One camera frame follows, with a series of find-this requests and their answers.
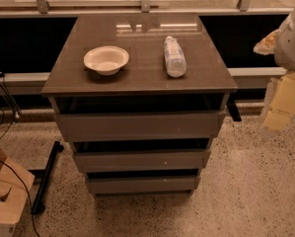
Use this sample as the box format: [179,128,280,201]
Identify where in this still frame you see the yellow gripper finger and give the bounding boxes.
[258,72,295,137]
[254,30,278,55]

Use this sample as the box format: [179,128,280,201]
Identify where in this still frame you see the grey drawer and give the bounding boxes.
[73,150,210,173]
[86,176,200,195]
[55,112,225,142]

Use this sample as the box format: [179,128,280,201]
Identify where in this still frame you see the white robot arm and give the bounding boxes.
[254,9,295,137]

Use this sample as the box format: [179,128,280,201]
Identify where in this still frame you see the grey top drawer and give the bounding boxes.
[55,112,225,142]

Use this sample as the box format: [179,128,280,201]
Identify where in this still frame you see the grey drawer cabinet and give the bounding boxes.
[40,13,239,198]

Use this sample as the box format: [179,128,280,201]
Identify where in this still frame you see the grey bottom drawer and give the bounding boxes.
[86,176,200,195]

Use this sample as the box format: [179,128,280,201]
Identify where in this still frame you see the clear plastic water bottle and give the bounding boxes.
[164,36,186,78]

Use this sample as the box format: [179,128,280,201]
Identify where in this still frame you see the white paper bowl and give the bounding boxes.
[84,46,129,76]

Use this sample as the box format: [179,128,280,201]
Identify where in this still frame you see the black metal stand leg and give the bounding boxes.
[31,141,64,215]

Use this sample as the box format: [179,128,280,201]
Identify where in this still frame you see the cardboard box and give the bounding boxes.
[0,148,35,237]

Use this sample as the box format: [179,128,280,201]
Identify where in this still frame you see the black cables at left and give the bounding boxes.
[0,69,23,143]

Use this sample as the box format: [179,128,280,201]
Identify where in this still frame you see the black cable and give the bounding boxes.
[0,150,42,237]

